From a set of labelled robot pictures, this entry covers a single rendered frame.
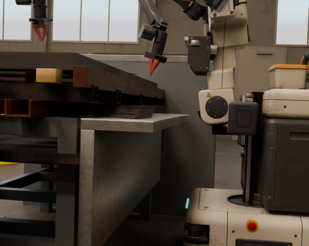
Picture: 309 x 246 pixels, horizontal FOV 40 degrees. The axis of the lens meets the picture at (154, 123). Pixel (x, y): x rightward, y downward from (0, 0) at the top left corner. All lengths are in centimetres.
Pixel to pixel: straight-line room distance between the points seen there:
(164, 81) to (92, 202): 172
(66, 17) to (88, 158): 977
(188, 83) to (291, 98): 107
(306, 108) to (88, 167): 102
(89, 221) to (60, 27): 981
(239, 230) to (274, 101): 55
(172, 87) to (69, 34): 812
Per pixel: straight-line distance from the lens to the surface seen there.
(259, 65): 1020
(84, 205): 120
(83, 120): 118
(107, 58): 290
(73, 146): 131
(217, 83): 199
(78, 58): 129
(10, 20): 1140
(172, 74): 280
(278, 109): 185
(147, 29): 197
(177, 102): 279
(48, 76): 124
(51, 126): 134
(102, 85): 137
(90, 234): 122
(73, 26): 1079
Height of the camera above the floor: 72
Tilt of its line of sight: 2 degrees down
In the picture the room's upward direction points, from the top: 2 degrees clockwise
